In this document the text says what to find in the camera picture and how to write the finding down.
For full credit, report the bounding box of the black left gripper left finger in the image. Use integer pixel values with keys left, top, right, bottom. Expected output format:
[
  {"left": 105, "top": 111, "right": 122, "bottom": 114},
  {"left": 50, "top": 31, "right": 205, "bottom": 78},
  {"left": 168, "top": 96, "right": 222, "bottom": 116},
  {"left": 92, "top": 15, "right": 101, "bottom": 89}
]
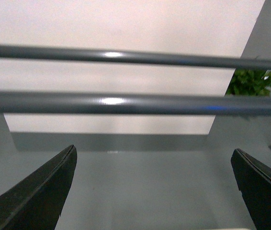
[{"left": 0, "top": 145, "right": 77, "bottom": 230}]

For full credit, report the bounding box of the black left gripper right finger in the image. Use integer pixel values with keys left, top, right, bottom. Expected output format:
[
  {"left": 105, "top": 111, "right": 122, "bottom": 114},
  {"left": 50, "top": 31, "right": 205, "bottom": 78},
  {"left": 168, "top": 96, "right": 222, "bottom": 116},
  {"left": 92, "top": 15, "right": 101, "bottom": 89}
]
[{"left": 231, "top": 149, "right": 271, "bottom": 230}]

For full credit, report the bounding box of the beige plastic laundry hamper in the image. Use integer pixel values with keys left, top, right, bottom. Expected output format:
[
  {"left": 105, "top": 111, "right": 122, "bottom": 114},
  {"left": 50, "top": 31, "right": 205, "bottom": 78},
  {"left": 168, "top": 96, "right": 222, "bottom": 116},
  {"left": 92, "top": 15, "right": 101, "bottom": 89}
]
[{"left": 199, "top": 228, "right": 250, "bottom": 230}]

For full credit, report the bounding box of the green leafy plant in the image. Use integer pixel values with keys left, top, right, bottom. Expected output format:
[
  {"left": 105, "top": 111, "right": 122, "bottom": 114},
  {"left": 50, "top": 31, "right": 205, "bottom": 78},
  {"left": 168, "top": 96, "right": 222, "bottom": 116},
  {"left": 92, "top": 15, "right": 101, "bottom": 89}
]
[{"left": 225, "top": 69, "right": 271, "bottom": 96}]

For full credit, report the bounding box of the lower grey hanger rail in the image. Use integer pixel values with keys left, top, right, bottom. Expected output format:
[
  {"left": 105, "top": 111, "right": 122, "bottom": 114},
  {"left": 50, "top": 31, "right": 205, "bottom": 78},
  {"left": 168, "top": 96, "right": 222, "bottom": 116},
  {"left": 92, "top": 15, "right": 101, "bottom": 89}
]
[{"left": 0, "top": 92, "right": 271, "bottom": 116}]

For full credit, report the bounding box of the grey hanger rail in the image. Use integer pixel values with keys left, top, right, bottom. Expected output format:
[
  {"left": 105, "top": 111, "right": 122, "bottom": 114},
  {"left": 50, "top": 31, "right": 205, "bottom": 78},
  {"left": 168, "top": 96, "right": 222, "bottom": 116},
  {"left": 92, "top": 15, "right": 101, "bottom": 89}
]
[
  {"left": 0, "top": 45, "right": 271, "bottom": 70},
  {"left": 0, "top": 92, "right": 271, "bottom": 116}
]

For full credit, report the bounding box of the upper grey hanger rail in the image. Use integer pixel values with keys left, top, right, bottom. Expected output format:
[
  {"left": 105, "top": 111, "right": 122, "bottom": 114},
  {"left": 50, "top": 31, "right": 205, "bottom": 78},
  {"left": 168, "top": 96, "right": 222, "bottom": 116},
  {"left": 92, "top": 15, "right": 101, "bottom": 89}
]
[{"left": 0, "top": 45, "right": 271, "bottom": 70}]

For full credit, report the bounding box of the white wall panel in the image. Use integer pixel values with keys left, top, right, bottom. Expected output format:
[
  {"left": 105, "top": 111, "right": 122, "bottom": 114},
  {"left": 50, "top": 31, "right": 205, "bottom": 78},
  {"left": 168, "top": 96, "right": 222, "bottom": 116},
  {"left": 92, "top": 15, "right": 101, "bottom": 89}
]
[{"left": 0, "top": 0, "right": 264, "bottom": 135}]

